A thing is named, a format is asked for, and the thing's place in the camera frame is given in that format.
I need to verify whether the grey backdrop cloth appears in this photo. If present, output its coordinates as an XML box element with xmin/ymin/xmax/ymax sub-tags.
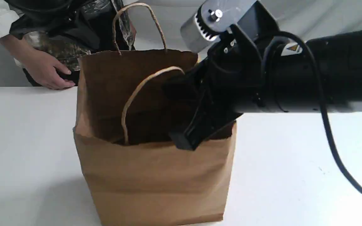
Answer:
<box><xmin>0</xmin><ymin>0</ymin><xmax>362</xmax><ymax>86</ymax></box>

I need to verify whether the person's patterned shirt torso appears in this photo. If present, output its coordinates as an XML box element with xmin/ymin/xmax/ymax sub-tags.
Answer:
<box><xmin>7</xmin><ymin>0</ymin><xmax>136</xmax><ymax>86</ymax></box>

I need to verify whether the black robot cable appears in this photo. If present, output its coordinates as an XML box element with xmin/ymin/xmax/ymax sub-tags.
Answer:
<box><xmin>263</xmin><ymin>31</ymin><xmax>362</xmax><ymax>204</ymax></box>

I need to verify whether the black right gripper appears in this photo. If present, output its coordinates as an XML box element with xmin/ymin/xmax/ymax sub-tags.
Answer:
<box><xmin>162</xmin><ymin>6</ymin><xmax>280</xmax><ymax>151</ymax></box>

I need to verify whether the person's right hand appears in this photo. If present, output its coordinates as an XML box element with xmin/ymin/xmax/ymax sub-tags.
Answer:
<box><xmin>17</xmin><ymin>50</ymin><xmax>76</xmax><ymax>90</ymax></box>

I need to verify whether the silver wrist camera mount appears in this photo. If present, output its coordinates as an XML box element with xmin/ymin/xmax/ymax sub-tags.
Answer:
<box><xmin>180</xmin><ymin>0</ymin><xmax>256</xmax><ymax>53</ymax></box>

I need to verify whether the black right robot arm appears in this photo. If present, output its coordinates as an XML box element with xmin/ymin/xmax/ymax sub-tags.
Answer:
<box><xmin>163</xmin><ymin>0</ymin><xmax>362</xmax><ymax>150</ymax></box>

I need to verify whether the brown paper bag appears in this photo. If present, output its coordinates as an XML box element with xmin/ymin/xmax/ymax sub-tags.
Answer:
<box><xmin>73</xmin><ymin>3</ymin><xmax>237</xmax><ymax>226</ymax></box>

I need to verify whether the person's right forearm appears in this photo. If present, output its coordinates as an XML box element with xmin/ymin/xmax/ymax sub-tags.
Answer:
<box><xmin>0</xmin><ymin>0</ymin><xmax>32</xmax><ymax>62</ymax></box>

